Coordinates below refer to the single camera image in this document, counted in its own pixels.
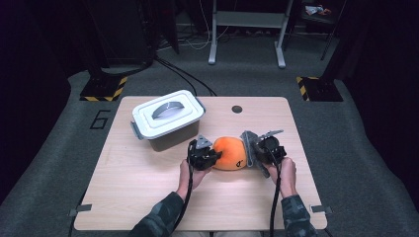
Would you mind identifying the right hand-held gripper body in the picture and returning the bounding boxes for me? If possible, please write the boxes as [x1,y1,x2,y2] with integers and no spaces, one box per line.
[255,128,288,166]

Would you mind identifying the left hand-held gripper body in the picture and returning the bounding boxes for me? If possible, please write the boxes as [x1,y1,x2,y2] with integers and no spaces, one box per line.
[187,134,215,172]

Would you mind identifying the orange plush toy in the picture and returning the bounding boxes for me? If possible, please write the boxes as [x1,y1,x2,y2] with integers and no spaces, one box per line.
[211,136,248,172]

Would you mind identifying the grey fluffy cloth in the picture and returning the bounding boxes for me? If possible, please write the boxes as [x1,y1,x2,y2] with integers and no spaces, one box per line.
[239,130,271,179]

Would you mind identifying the person's left hand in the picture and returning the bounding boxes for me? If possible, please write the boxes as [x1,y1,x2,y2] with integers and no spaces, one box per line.
[176,158,211,200]

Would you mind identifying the person's right hand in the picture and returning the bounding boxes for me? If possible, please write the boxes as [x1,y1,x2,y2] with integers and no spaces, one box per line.
[268,156,298,198]

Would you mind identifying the black hazard-striped stand base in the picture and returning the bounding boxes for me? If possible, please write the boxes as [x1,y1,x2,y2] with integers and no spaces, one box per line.
[295,76,344,103]
[79,75,128,103]

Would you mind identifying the grey tape strip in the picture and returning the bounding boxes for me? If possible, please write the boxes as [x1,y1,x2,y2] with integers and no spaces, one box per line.
[68,203,93,217]
[309,204,333,215]

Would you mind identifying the orange and white small items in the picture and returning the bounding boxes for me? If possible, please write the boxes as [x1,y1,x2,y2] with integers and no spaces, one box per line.
[304,4,333,17]

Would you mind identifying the dark cabinet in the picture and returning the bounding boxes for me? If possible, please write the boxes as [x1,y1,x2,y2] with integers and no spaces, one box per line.
[83,0,156,67]

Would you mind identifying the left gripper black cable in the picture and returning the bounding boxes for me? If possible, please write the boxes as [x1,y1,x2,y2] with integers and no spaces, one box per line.
[171,141,196,237]

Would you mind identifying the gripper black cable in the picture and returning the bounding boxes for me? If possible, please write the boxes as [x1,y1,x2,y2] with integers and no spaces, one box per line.
[268,147,284,237]
[171,141,196,237]

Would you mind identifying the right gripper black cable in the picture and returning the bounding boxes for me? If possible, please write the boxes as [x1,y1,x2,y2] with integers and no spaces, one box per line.
[268,147,284,237]

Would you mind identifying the black floor cables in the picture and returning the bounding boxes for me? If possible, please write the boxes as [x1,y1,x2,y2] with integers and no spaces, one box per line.
[154,57,217,98]

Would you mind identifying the white floor cables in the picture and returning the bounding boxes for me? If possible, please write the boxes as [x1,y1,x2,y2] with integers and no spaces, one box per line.
[177,0,231,51]

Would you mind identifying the white metal desk frame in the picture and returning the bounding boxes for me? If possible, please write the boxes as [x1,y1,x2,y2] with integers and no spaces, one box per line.
[208,0,294,69]

